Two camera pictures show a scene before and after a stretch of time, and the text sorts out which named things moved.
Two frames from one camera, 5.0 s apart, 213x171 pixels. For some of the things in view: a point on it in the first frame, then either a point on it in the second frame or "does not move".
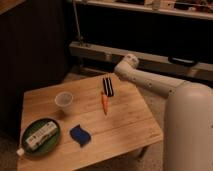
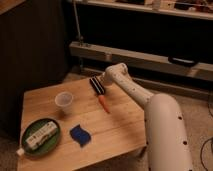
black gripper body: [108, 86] → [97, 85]
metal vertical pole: [77, 22] does not move
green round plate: [47, 145] does not move
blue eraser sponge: [80, 135] does not move
